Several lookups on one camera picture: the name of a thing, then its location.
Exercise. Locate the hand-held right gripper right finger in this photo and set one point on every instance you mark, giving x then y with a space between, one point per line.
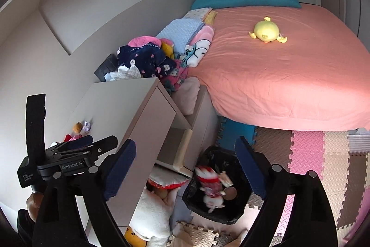
248 166

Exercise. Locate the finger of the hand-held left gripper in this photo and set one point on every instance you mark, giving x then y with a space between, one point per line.
105 144
81 142

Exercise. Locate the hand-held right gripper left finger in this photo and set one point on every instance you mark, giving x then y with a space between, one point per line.
121 169

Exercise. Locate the small pink toy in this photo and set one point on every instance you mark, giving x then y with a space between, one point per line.
77 137

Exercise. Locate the small brown bear figurine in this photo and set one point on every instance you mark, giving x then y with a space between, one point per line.
77 127

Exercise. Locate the small purple toy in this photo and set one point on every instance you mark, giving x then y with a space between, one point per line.
87 127

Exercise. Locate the red white plush toy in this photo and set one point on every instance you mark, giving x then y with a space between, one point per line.
206 177

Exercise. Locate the white pink plush toy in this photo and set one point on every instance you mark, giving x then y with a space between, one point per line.
214 203

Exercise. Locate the black trash bin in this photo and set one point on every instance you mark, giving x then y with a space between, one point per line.
199 200

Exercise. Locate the person's left forearm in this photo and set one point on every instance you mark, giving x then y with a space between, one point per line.
24 223

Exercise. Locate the beige small toy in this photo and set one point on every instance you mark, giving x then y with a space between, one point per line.
225 179

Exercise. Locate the brown round toy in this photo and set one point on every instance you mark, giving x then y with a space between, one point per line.
230 194

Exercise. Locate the white desk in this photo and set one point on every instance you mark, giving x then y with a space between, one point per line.
115 108

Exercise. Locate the red white cushion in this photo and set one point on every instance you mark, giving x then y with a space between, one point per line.
164 179

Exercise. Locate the large white plush toy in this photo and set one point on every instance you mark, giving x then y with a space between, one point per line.
150 212

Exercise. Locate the white bedside cabinet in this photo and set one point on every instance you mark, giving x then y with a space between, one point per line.
202 131

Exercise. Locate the foam puzzle floor mat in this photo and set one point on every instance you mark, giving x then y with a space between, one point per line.
306 154

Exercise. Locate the yellow bear plush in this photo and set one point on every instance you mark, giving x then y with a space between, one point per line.
134 238

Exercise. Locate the white quilted cloth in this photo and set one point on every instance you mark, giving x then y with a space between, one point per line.
127 73

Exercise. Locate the pale pink cushion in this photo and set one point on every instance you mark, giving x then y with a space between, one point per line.
186 96

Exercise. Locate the bed with pink sheet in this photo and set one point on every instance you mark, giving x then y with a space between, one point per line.
274 76

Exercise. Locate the navy printed clothing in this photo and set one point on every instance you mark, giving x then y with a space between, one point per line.
144 59

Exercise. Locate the pink floral blanket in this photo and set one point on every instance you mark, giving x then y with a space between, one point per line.
176 76

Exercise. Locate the yellow brown plush toy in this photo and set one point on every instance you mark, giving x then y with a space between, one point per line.
167 48

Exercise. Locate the pink white printed blanket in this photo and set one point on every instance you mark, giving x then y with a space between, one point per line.
199 47

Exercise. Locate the light blue textured blanket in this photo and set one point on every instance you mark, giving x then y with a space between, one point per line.
179 31

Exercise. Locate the yellow plush duck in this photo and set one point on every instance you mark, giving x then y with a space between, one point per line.
266 30

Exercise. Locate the yellow patterned cloth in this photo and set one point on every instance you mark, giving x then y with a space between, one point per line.
210 17

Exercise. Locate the white patterned pillow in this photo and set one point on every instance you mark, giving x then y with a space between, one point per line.
196 14

